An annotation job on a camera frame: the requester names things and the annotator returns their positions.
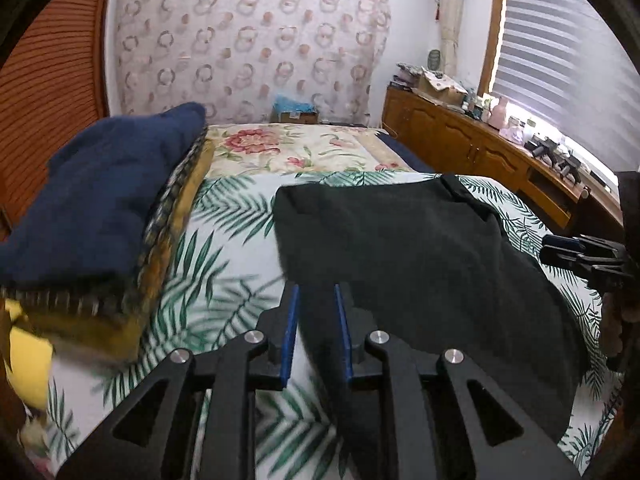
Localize wooden louvered wardrobe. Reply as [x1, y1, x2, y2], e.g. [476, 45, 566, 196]
[1, 0, 108, 238]

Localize palm leaf bedsheet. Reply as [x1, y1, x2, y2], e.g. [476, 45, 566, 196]
[22, 171, 620, 479]

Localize mustard folded garment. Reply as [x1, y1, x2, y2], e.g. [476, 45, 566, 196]
[23, 136, 214, 363]

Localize cardboard box with blue items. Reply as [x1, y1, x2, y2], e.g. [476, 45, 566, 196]
[270, 96, 318, 125]

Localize wooden sideboard cabinet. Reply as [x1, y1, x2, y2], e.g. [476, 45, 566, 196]
[382, 86, 624, 242]

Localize navy folded garment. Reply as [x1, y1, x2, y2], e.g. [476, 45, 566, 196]
[1, 102, 205, 286]

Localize open cardboard box on cabinet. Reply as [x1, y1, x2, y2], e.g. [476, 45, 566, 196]
[418, 70, 468, 106]

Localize yellow cloth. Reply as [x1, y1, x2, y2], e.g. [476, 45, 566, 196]
[1, 299, 53, 412]

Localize black printed t-shirt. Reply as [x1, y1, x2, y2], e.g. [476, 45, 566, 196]
[272, 173, 591, 480]

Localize navy blue blanket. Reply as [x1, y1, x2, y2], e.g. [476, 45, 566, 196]
[375, 131, 434, 174]

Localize patterned sheer curtain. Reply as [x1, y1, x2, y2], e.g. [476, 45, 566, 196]
[113, 0, 390, 124]

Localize floral blanket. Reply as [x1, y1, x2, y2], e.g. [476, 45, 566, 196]
[207, 124, 410, 179]

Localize striped window blind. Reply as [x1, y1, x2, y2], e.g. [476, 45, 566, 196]
[491, 0, 639, 171]

